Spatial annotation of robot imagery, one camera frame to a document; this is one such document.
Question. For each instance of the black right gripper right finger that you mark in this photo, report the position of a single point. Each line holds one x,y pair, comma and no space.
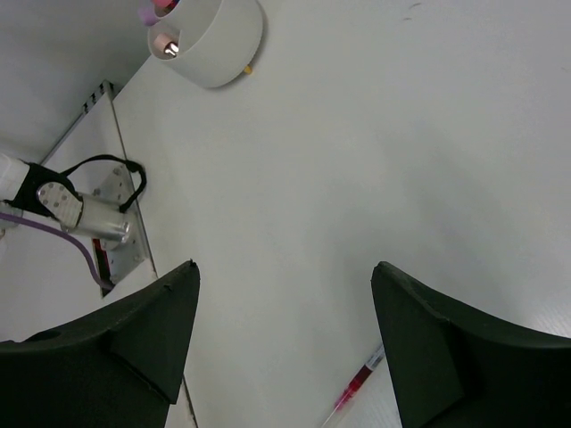
453,365

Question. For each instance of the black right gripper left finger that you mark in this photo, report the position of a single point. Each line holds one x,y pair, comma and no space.
120,366

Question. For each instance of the red refill pen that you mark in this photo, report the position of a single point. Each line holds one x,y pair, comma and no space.
345,401

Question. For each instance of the pink white stapler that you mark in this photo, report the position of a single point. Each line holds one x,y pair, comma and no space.
166,44

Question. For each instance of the purple clear highlighter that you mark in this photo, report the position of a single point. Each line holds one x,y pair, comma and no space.
147,15

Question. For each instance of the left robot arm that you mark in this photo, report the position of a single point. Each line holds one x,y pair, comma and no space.
36,189

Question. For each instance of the white round divided container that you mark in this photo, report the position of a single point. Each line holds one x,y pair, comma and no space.
217,39

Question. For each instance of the pink cap in container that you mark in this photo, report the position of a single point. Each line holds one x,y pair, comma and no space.
165,4

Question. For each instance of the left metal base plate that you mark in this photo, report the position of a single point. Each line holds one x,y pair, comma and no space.
120,256

